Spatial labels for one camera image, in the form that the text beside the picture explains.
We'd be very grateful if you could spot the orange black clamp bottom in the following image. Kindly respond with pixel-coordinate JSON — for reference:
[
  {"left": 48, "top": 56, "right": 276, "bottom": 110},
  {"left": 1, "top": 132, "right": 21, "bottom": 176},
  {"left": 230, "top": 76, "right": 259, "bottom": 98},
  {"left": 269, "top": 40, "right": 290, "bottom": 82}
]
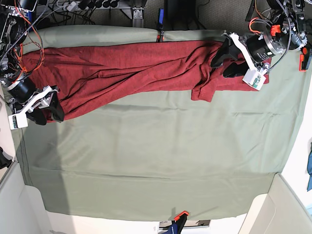
[{"left": 165, "top": 211, "right": 189, "bottom": 234}]

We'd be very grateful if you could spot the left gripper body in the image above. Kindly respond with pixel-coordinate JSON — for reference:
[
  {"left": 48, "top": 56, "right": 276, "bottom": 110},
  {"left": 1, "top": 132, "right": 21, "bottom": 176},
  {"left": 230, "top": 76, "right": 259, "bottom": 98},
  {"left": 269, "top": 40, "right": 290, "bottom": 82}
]
[{"left": 240, "top": 34, "right": 275, "bottom": 63}]

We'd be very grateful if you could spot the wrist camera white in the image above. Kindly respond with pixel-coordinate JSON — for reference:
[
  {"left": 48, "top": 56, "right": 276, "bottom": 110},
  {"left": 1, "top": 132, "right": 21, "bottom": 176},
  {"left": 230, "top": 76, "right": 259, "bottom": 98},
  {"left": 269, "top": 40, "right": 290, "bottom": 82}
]
[
  {"left": 242, "top": 69, "right": 266, "bottom": 91},
  {"left": 8, "top": 113, "right": 28, "bottom": 130}
]

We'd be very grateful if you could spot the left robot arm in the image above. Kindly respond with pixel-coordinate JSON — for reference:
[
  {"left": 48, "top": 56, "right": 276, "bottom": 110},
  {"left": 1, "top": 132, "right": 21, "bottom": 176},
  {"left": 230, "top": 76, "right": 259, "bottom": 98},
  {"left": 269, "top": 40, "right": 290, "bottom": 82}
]
[{"left": 211, "top": 0, "right": 310, "bottom": 77}]

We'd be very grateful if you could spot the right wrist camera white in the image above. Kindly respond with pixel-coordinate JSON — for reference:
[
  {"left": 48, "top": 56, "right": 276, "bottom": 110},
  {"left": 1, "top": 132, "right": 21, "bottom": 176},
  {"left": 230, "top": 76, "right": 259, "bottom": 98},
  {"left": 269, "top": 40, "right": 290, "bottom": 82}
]
[{"left": 8, "top": 113, "right": 28, "bottom": 130}]

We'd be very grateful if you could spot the green table cloth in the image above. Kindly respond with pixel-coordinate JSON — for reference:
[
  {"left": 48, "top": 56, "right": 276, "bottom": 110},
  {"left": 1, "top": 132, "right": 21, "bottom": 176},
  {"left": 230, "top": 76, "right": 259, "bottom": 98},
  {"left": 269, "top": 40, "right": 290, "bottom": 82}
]
[{"left": 12, "top": 25, "right": 311, "bottom": 221}]

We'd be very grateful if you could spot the grey metal table bracket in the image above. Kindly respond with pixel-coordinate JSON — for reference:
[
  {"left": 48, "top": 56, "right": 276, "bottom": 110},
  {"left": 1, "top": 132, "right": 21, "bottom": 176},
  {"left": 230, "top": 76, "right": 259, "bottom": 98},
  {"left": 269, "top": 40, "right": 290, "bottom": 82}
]
[{"left": 132, "top": 7, "right": 145, "bottom": 28}]

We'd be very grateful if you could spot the orange black clamp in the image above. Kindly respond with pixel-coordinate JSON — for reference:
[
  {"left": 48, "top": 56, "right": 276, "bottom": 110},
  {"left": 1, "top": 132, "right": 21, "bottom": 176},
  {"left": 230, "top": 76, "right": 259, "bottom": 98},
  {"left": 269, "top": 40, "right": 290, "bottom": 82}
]
[
  {"left": 165, "top": 211, "right": 189, "bottom": 234},
  {"left": 299, "top": 47, "right": 312, "bottom": 72}
]

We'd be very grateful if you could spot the blue cloth at right edge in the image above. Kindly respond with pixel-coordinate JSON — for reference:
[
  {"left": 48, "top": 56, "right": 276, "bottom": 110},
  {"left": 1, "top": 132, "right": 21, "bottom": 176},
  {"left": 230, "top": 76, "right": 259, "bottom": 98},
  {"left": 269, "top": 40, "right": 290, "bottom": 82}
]
[{"left": 307, "top": 148, "right": 312, "bottom": 192}]

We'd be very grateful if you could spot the white bin right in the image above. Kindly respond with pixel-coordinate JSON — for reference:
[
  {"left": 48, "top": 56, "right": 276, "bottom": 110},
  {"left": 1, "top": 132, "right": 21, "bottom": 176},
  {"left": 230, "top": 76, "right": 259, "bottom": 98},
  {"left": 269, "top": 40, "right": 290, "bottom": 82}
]
[{"left": 239, "top": 173, "right": 312, "bottom": 234}]

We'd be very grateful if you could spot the black power adapter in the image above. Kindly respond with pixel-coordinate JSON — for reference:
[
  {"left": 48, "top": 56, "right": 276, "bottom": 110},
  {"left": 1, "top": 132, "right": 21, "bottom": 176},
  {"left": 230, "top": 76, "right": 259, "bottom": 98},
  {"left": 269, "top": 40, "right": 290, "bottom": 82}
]
[{"left": 164, "top": 0, "right": 196, "bottom": 20}]

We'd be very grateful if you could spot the orange black clamp far right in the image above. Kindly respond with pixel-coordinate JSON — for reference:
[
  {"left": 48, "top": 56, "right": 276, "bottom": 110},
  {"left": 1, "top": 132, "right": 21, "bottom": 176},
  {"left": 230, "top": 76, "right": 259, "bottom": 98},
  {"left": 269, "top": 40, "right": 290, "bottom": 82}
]
[{"left": 299, "top": 47, "right": 312, "bottom": 72}]

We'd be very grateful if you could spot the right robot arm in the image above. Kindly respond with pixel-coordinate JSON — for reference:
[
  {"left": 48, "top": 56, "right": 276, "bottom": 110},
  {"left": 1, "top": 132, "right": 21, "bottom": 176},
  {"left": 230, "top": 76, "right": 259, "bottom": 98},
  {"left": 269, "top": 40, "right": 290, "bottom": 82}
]
[{"left": 0, "top": 0, "right": 65, "bottom": 130}]

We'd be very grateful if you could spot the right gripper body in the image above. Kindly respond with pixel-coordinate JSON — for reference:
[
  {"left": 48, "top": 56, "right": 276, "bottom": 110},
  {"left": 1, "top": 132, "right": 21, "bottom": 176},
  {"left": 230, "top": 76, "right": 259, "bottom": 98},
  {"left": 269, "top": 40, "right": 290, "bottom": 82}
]
[{"left": 7, "top": 78, "right": 53, "bottom": 112}]

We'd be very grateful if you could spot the red long-sleeve T-shirt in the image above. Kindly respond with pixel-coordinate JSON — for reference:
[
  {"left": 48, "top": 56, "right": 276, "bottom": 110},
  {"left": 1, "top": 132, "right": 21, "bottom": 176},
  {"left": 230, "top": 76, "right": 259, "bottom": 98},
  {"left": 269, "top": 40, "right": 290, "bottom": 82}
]
[{"left": 20, "top": 40, "right": 271, "bottom": 124}]

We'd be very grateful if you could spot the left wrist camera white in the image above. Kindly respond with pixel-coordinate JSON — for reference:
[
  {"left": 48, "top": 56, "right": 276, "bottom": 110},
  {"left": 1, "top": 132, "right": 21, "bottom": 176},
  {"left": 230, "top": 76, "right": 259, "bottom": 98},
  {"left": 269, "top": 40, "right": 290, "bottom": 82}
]
[{"left": 242, "top": 69, "right": 266, "bottom": 91}]

